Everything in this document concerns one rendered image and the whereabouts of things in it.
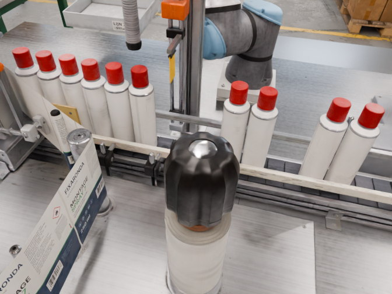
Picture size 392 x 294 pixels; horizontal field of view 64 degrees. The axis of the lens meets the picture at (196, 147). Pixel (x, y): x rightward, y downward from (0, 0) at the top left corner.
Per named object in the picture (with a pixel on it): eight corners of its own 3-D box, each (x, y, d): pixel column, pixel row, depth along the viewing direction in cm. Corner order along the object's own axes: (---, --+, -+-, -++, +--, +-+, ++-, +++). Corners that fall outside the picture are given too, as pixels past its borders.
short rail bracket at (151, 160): (146, 193, 71) (142, 156, 63) (150, 184, 73) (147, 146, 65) (160, 196, 71) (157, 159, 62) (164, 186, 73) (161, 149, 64)
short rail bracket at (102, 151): (101, 184, 73) (91, 146, 65) (113, 164, 77) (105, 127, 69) (114, 186, 72) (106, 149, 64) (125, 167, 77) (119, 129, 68)
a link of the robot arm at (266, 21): (282, 53, 94) (296, 6, 85) (248, 62, 88) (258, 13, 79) (256, 37, 101) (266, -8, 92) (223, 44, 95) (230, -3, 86)
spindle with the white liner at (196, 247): (160, 297, 50) (145, 170, 29) (176, 247, 56) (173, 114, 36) (214, 312, 49) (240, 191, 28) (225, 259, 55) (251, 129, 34)
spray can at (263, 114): (238, 173, 70) (253, 95, 56) (241, 157, 74) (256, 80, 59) (262, 178, 69) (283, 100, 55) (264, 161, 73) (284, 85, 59)
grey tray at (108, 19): (66, 25, 109) (62, 11, 106) (91, 3, 123) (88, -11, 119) (140, 35, 106) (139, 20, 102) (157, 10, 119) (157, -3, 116)
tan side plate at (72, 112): (45, 132, 75) (32, 101, 69) (46, 130, 76) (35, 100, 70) (83, 140, 74) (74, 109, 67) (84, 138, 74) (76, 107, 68)
